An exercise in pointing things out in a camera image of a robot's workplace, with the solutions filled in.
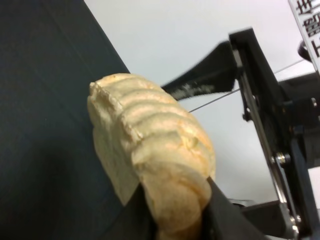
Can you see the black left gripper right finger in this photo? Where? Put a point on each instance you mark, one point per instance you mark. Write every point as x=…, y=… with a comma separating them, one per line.
x=221, y=220

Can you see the black tablecloth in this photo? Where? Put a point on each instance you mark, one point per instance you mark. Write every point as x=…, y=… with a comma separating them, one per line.
x=52, y=184

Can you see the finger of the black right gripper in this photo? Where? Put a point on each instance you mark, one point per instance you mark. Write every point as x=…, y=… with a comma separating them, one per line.
x=216, y=73

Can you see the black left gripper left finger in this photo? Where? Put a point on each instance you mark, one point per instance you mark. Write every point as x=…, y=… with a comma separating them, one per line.
x=136, y=220

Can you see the ridged tan bread loaf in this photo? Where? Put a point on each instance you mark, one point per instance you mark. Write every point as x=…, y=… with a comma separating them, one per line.
x=143, y=136

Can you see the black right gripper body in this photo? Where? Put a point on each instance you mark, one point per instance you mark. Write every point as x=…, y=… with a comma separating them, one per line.
x=282, y=124

